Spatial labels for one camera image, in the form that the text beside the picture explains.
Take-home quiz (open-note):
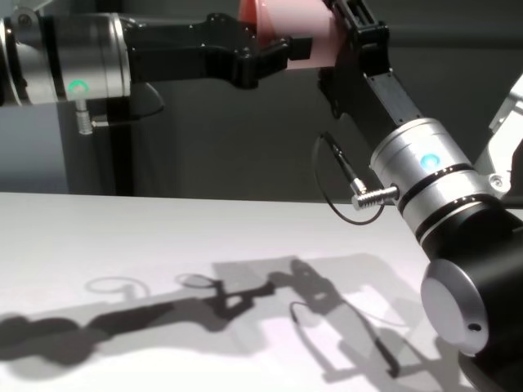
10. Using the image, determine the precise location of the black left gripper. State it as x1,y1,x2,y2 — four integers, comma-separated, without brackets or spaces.
121,11,315,90

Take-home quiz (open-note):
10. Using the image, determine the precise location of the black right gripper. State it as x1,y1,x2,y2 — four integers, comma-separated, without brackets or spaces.
317,0,423,147

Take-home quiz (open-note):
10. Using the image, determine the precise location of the pink plastic cup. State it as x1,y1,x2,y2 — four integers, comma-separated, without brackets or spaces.
237,0,349,73

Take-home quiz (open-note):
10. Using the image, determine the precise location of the thick grey horizontal rail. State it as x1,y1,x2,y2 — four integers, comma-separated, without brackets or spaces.
387,21,523,45

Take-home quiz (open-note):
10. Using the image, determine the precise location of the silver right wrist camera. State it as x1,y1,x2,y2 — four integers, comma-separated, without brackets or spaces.
475,72,523,194

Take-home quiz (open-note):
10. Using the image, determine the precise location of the right arm cable with plug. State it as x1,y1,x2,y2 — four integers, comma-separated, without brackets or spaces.
313,131,401,225

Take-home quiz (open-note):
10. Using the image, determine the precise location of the arm cable with plug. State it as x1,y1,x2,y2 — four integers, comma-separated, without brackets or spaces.
74,79,166,136
313,131,401,225

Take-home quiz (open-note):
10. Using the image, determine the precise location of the dark vertical post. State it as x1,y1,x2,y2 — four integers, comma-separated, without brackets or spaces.
108,122,134,196

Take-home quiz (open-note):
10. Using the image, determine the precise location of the left arm cable with plug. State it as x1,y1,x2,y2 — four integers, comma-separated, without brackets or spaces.
74,79,166,136

